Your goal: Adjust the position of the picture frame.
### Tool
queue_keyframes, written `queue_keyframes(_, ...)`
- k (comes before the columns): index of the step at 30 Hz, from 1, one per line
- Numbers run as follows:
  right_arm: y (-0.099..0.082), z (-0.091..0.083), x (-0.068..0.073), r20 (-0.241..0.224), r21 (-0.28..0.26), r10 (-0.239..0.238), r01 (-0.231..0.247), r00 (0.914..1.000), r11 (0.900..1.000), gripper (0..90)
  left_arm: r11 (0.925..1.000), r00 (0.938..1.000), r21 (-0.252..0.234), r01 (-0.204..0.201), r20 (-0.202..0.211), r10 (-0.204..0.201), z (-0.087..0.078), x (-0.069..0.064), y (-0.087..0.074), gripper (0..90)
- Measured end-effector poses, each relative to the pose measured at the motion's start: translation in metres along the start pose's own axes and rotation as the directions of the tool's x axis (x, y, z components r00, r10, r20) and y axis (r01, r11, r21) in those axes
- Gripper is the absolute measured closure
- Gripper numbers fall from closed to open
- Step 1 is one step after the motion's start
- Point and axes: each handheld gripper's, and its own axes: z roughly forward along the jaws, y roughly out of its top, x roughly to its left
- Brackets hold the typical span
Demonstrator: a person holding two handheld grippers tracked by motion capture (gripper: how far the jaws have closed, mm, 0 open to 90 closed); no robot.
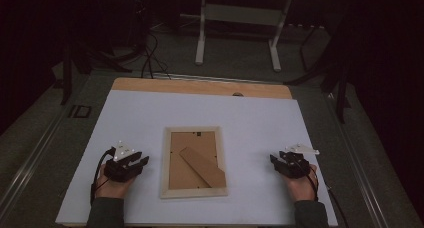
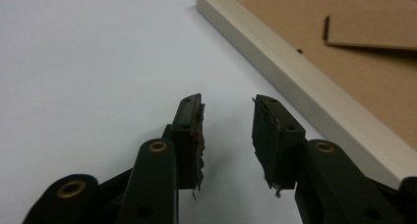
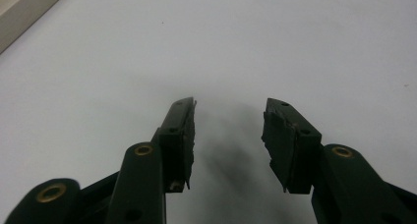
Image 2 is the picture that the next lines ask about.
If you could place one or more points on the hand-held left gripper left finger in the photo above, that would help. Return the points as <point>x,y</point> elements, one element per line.
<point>187,135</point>

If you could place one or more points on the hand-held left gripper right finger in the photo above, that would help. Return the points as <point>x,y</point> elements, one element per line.
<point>275,142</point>

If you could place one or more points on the wooden picture frame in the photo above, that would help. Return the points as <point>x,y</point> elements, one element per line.
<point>360,86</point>

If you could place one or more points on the white table mat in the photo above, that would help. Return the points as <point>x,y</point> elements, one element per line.
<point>82,70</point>

